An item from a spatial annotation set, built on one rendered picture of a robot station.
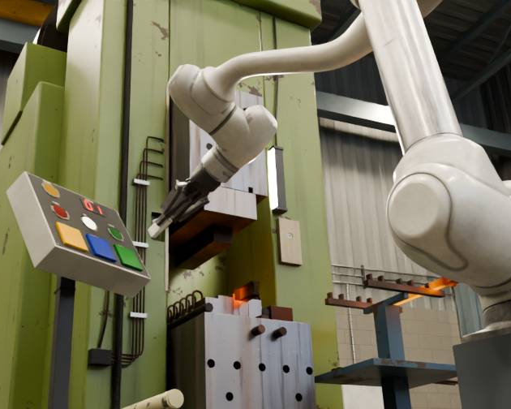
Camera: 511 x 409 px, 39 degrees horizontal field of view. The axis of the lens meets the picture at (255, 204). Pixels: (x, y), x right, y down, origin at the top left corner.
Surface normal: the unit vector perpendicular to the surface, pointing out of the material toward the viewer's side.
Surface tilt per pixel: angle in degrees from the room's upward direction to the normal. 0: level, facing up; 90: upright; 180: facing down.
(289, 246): 90
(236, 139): 131
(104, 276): 150
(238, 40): 90
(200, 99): 140
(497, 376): 90
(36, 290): 90
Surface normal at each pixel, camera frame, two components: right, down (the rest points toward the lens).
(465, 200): 0.32, -0.30
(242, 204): 0.52, -0.37
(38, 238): -0.56, -0.31
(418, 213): -0.69, -0.16
